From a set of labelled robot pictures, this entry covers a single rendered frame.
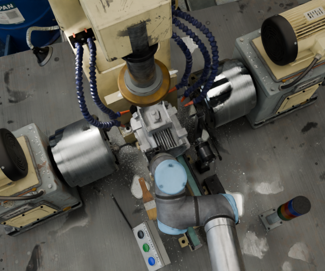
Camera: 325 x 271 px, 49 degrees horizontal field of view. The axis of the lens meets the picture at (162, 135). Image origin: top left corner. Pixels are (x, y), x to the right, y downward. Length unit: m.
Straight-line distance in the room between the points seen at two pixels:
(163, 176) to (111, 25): 0.43
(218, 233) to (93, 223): 0.78
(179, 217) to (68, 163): 0.50
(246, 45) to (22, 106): 1.12
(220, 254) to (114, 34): 0.62
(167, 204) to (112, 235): 0.63
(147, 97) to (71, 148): 0.36
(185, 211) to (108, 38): 0.52
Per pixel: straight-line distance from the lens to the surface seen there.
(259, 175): 1.68
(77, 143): 1.36
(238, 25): 2.02
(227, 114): 1.43
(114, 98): 1.41
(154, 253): 1.32
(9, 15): 2.78
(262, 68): 1.47
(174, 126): 1.43
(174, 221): 1.06
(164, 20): 0.95
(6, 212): 1.40
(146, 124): 1.39
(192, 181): 1.52
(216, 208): 1.05
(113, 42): 0.94
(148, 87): 1.18
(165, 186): 1.01
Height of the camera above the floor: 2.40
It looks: 70 degrees down
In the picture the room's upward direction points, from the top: 8 degrees counter-clockwise
